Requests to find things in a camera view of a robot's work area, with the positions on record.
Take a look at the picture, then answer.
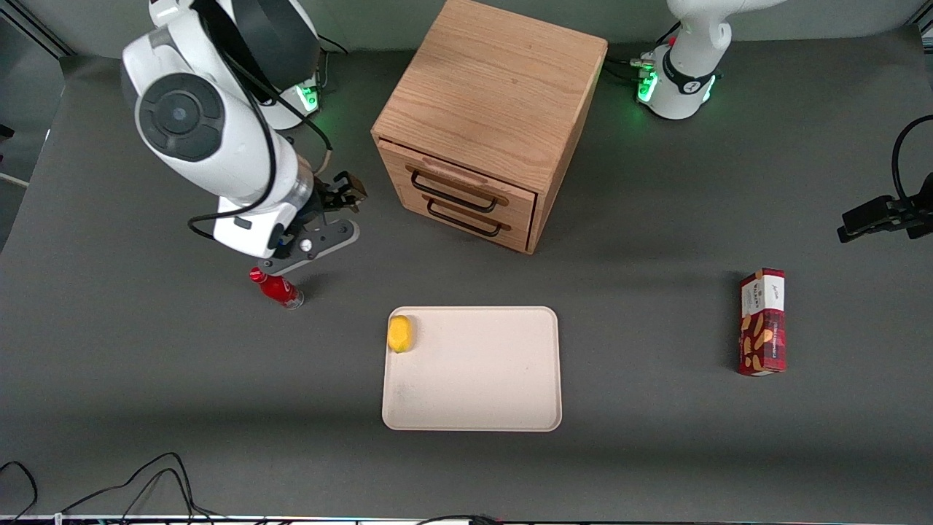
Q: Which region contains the beige plastic tray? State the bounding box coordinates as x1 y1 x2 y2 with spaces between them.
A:
381 306 563 432

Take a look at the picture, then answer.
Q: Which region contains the wooden drawer without notch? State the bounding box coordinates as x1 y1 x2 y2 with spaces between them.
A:
390 171 536 253

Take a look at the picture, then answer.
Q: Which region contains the black clamp with cable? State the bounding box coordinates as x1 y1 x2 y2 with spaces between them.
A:
837 171 933 244

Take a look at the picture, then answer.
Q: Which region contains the red cookie box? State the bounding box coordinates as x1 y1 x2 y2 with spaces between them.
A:
737 268 788 377

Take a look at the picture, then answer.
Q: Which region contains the black camera cable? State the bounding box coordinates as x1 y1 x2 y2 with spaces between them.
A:
892 114 933 205

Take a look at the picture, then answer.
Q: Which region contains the black metal drawer handle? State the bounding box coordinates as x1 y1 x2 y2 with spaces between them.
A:
426 198 504 238
410 169 501 214

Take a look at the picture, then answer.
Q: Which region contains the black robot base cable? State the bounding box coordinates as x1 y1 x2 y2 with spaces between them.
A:
604 22 682 82
315 33 351 92

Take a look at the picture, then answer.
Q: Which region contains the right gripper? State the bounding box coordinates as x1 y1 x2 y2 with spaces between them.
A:
214 172 368 260

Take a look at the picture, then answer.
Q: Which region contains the wooden drawer with notch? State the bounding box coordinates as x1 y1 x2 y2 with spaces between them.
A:
378 140 540 227

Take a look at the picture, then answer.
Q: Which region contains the yellow lemon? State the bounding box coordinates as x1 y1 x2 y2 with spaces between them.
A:
387 315 414 354

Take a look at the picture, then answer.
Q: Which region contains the small red bottle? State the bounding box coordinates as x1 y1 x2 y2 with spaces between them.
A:
249 267 305 311

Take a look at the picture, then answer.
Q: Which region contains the dark metal frame bar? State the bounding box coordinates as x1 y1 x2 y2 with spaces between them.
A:
0 0 74 59

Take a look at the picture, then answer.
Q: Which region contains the wooden drawer cabinet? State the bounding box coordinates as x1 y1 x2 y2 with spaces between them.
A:
370 0 609 254

